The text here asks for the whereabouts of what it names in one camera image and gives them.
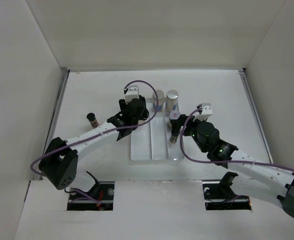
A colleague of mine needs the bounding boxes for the purple cable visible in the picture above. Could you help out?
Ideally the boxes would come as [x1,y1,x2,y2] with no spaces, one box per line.
[30,79,160,205]
[179,106,294,176]

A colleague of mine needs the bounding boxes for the small black cap spice bottle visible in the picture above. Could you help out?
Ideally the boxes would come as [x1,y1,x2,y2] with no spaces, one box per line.
[169,127,180,144]

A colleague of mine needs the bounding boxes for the right metal table rail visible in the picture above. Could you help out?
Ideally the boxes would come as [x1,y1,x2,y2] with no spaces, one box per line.
[238,68,274,164]

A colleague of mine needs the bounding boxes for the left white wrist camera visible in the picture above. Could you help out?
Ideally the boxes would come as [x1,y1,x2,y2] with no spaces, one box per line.
[124,85,139,104]

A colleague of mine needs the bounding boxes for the white compartment tray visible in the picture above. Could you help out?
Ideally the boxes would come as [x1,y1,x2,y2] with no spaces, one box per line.
[130,111,184,164]

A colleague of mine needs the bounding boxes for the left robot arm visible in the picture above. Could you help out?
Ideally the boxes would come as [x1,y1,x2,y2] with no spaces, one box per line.
[39,95,149,200]

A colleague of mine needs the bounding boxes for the metal table rail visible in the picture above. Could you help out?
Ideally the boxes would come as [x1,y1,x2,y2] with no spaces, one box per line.
[42,67,70,155]
[238,68,274,164]

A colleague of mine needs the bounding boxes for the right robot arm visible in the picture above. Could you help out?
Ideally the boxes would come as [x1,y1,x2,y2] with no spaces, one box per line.
[169,111,294,218]

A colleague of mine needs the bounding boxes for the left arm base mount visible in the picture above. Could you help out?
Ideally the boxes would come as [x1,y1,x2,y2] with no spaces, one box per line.
[65,171,115,211]

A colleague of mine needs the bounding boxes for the tall jar silver lid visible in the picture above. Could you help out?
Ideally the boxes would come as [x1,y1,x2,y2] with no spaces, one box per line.
[152,89,164,112]
[165,89,179,113]

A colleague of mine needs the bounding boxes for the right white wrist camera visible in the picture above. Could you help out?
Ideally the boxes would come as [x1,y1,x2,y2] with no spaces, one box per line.
[196,103,212,121]

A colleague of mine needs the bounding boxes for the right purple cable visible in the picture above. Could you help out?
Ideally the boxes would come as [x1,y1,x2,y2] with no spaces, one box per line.
[179,106,294,176]

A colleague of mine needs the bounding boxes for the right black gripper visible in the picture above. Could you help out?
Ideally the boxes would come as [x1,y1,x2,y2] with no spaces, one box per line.
[171,114,207,153]

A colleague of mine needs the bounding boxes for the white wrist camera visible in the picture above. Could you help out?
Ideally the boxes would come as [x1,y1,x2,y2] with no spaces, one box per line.
[196,103,212,121]
[124,85,139,104]

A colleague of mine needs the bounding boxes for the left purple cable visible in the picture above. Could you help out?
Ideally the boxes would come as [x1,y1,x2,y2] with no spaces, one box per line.
[30,79,160,205]

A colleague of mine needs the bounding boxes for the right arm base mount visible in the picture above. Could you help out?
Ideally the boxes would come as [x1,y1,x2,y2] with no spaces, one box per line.
[202,172,252,211]

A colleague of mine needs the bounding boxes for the left metal table rail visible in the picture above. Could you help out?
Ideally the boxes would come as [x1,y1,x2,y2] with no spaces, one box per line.
[42,67,70,155]

